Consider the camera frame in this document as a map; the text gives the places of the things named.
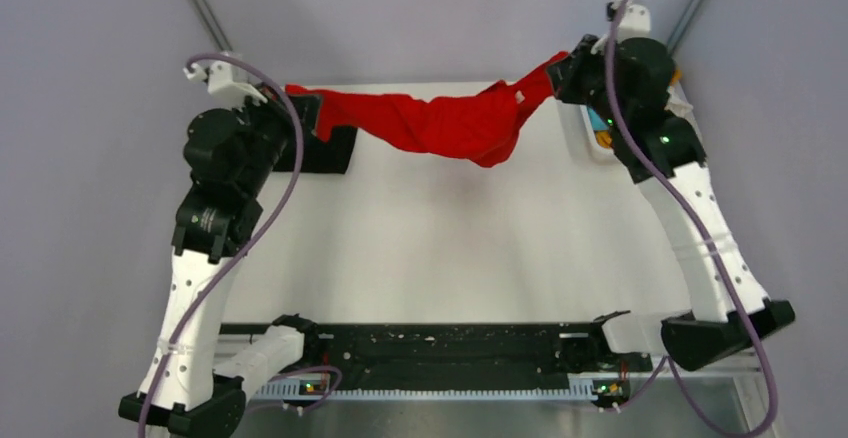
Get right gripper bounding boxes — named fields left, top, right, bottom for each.
left=547, top=35, right=626, bottom=131

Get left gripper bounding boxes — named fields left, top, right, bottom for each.
left=233, top=80, right=324, bottom=194

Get red t shirt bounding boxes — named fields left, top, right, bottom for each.
left=285, top=51, right=569, bottom=168

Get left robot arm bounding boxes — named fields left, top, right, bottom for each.
left=119, top=84, right=321, bottom=437

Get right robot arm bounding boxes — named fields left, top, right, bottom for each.
left=547, top=35, right=795, bottom=371

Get light blue t shirt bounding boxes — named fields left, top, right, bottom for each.
left=596, top=113, right=614, bottom=130

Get orange t shirt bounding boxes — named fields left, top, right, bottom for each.
left=592, top=69, right=683, bottom=151

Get folded black t shirt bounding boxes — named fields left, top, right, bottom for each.
left=270, top=93, right=358, bottom=174

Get white plastic laundry basket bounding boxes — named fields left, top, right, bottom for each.
left=578, top=79, right=700, bottom=164

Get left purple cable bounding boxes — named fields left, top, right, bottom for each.
left=135, top=52, right=344, bottom=438

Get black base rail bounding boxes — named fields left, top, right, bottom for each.
left=218, top=313, right=654, bottom=395

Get aluminium frame rail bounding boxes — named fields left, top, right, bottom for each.
left=158, top=328, right=760, bottom=403

